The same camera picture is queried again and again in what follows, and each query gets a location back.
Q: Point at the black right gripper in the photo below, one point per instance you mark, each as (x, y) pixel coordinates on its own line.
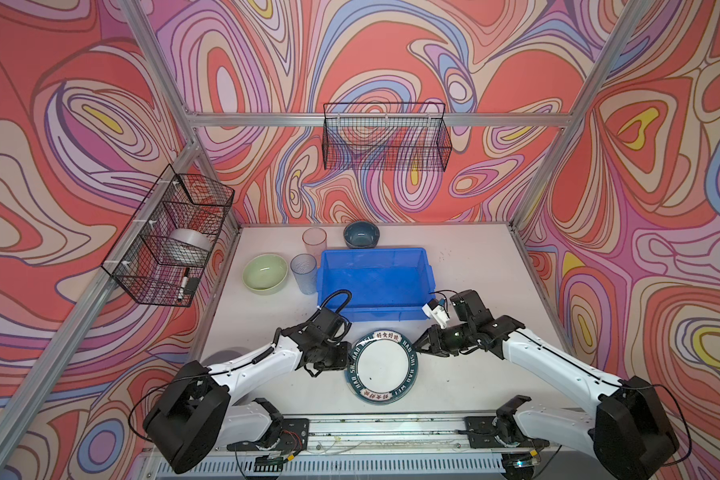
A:
(435, 343)

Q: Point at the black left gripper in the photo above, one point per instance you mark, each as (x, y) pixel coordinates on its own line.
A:
(343, 362)

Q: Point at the green rimmed Hao Wei plate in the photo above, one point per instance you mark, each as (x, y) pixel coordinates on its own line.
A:
(383, 367)

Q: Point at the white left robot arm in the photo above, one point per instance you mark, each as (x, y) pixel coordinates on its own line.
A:
(199, 408)

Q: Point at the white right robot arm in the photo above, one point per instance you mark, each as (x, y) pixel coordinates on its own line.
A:
(622, 422)

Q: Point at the blue plastic bin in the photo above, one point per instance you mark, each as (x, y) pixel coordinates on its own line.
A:
(376, 285)

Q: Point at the blue ribbed plastic cup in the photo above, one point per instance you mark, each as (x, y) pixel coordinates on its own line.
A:
(304, 268)

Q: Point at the light green ceramic bowl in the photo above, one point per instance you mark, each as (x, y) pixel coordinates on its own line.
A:
(265, 274)

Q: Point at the pink plastic cup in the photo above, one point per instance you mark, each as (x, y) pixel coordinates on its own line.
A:
(315, 241)

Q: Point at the dark blue ceramic bowl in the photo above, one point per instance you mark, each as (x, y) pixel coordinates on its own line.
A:
(361, 235)

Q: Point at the black marker pen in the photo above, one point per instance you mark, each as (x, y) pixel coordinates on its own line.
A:
(183, 284)

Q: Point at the white tape roll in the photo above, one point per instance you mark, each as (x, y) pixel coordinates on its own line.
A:
(188, 247)

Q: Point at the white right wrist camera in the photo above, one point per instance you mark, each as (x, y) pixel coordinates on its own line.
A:
(437, 311)

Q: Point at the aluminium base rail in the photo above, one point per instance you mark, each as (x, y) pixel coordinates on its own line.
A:
(388, 445)

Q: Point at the black wire basket left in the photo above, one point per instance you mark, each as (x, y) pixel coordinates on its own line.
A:
(161, 258)

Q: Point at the black wire basket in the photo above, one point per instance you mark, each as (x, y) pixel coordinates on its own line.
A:
(161, 258)
(385, 136)

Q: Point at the black wire basket back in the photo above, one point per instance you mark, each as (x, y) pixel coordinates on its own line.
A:
(385, 136)

